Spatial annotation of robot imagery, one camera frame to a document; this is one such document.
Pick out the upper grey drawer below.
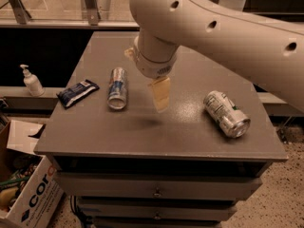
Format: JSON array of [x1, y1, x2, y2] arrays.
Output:
[[55, 172, 261, 201]]

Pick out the metal railing post left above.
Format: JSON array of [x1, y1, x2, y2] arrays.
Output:
[[8, 0, 31, 25]]

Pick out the grey drawer cabinet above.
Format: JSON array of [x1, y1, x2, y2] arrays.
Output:
[[35, 31, 287, 228]]

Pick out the redbull can blue silver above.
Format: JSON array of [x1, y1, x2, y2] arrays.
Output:
[[107, 67, 127, 110]]

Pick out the metal railing post middle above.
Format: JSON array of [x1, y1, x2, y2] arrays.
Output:
[[85, 0, 100, 26]]

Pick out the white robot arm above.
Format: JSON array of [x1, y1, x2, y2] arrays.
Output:
[[129, 0, 304, 112]]

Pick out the dark blue snack packet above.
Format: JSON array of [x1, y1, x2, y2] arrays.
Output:
[[57, 79, 99, 108]]

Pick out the lower grey drawer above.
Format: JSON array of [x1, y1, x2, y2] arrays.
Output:
[[78, 198, 237, 221]]

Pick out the white pump dispenser bottle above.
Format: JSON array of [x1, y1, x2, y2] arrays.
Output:
[[20, 65, 45, 96]]

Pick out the black cables under cabinet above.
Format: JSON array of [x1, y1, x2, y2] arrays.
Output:
[[69, 196, 93, 228]]

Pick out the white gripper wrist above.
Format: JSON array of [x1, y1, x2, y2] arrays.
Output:
[[124, 36, 177, 112]]

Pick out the grey drawer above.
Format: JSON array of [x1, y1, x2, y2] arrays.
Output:
[[78, 198, 237, 221], [55, 172, 261, 201]]

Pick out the silver green soda can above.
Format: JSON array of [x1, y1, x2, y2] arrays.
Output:
[[203, 90, 251, 139]]

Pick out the white cardboard box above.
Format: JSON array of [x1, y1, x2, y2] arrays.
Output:
[[0, 120, 63, 228]]

